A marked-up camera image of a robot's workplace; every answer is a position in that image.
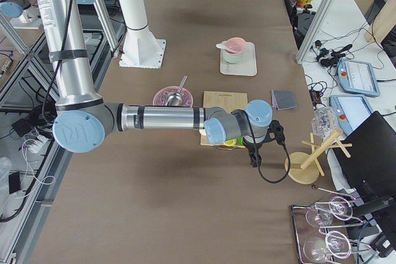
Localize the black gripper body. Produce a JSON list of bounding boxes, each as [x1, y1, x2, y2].
[[243, 120, 284, 155]]

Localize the small pink bowl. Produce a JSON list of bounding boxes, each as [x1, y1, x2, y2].
[[225, 37, 247, 54]]

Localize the white ceramic spoon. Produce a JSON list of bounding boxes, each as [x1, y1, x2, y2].
[[215, 43, 238, 54]]

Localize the large pink bowl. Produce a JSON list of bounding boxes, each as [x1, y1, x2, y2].
[[152, 86, 193, 108]]

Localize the lemon slice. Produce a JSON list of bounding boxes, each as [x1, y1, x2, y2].
[[223, 138, 237, 147]]

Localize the folded grey cloth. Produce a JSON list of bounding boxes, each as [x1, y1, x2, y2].
[[271, 90, 297, 111]]

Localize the wooden mug tree stand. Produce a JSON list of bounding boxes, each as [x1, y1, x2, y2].
[[284, 112, 353, 184]]

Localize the wooden cutting board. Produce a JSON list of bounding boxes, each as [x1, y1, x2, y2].
[[203, 91, 248, 150]]

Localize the white rectangular serving tray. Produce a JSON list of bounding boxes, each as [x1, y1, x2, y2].
[[220, 42, 257, 77]]

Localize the stacked green bowls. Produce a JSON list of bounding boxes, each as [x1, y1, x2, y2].
[[222, 50, 244, 64]]

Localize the blue teach pendant tablet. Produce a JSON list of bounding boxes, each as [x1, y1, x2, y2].
[[337, 59, 381, 97]]

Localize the metal ice scoop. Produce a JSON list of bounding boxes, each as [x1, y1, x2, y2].
[[165, 75, 187, 106]]

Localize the wine glass rack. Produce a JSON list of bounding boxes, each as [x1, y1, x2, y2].
[[290, 195, 373, 263]]

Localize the clear ice cubes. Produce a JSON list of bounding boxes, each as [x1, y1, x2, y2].
[[152, 86, 193, 108]]

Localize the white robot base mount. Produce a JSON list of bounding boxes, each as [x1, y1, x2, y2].
[[119, 0, 166, 69]]

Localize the aluminium frame post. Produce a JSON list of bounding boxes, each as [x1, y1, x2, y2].
[[296, 0, 335, 65]]

